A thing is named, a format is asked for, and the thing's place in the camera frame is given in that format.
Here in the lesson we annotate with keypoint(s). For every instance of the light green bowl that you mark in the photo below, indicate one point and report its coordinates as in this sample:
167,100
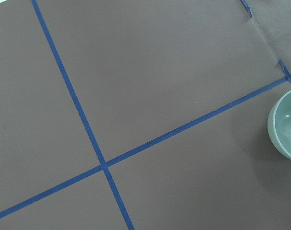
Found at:
279,125

